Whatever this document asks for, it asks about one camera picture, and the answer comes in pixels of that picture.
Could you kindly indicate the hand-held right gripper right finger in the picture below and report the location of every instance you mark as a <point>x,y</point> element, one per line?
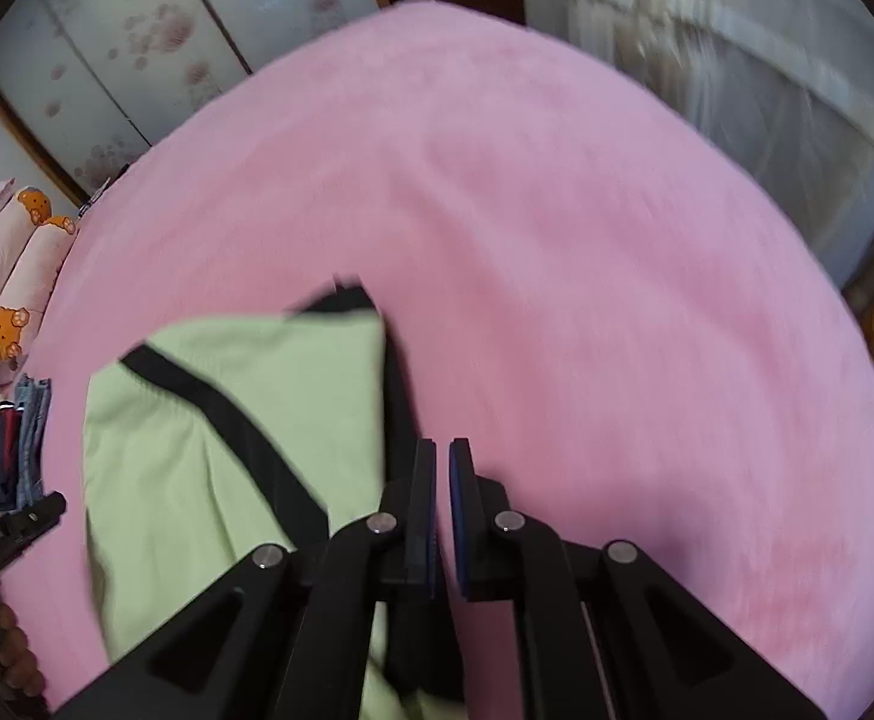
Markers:
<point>458,517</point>

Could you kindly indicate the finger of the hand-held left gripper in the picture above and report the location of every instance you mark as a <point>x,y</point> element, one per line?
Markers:
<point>35,516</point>

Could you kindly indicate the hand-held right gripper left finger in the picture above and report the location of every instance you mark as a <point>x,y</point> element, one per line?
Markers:
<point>422,532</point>

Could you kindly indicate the green and black hooded jacket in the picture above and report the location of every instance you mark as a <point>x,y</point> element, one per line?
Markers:
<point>257,367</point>

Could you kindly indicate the person's left hand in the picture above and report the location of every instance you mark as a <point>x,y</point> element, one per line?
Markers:
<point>20,652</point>

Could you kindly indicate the folded dark navy garment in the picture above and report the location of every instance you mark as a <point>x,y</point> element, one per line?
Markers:
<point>3,457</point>

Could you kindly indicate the folded blue jeans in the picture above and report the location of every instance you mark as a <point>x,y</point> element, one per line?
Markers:
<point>34,435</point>

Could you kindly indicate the folded bear print quilt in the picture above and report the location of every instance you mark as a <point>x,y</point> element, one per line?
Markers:
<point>9,292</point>

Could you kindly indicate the pink fleece bed blanket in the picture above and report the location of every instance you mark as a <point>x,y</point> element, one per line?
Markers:
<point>594,277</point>

